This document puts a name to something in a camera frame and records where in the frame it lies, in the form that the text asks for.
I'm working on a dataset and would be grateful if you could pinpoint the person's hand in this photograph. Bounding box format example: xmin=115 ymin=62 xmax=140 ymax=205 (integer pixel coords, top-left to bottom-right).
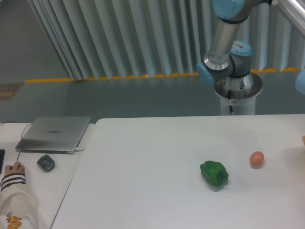
xmin=4 ymin=162 xmax=25 ymax=176

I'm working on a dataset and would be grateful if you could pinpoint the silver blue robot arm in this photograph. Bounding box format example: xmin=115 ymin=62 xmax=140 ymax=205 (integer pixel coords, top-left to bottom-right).
xmin=196 ymin=0 xmax=305 ymax=99

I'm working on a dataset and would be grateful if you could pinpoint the cream sleeved forearm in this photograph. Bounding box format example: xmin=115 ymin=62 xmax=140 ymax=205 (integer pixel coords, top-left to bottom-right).
xmin=0 ymin=173 xmax=39 ymax=229

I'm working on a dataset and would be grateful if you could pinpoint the green bell pepper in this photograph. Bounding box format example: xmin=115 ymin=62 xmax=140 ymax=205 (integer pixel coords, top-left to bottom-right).
xmin=200 ymin=160 xmax=229 ymax=187

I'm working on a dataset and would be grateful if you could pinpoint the black phone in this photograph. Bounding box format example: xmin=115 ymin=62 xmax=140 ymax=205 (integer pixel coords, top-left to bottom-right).
xmin=0 ymin=149 xmax=5 ymax=174

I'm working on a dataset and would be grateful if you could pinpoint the silver closed laptop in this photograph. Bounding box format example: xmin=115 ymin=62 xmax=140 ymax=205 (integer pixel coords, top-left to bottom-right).
xmin=15 ymin=116 xmax=91 ymax=154

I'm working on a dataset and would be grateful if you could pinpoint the white folding partition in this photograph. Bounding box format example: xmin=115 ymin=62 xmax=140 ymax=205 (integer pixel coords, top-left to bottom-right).
xmin=30 ymin=0 xmax=305 ymax=80

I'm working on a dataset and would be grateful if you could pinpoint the brown egg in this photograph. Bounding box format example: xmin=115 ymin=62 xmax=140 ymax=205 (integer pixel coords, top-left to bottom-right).
xmin=250 ymin=151 xmax=264 ymax=167

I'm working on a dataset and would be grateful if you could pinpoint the grey mouse cable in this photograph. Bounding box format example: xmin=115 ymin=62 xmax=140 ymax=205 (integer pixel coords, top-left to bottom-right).
xmin=0 ymin=121 xmax=33 ymax=164

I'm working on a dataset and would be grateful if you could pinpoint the black pedestal cable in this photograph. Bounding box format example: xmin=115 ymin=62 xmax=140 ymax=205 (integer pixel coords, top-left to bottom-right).
xmin=227 ymin=89 xmax=235 ymax=116

